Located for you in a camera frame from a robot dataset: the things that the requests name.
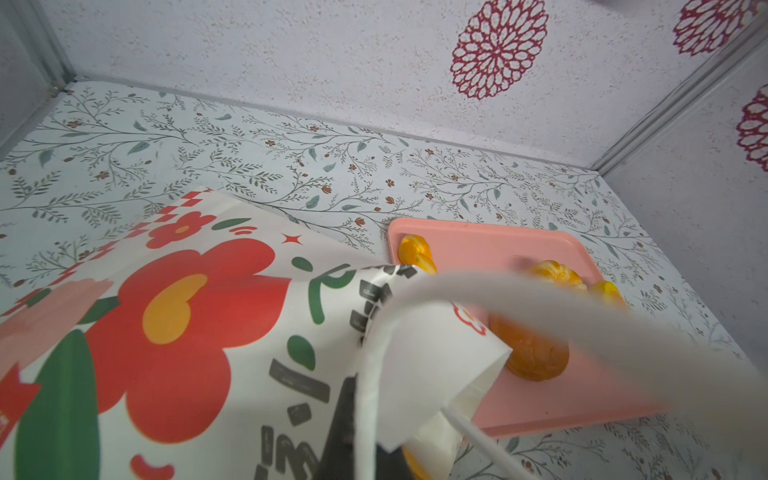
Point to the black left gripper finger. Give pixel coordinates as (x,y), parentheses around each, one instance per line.
(337,458)

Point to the white floral paper bag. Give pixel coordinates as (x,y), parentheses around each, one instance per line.
(212,342)

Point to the round brown bread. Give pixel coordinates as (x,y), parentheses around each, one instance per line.
(535,357)

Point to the long twisted yellow bread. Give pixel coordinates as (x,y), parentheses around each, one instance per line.
(414,250)

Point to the striped round bun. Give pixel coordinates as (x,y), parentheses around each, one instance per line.
(558,274)

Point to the oval yellow bread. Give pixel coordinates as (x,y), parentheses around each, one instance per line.
(609,294)

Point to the pink plastic tray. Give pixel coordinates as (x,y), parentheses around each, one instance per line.
(588,392)

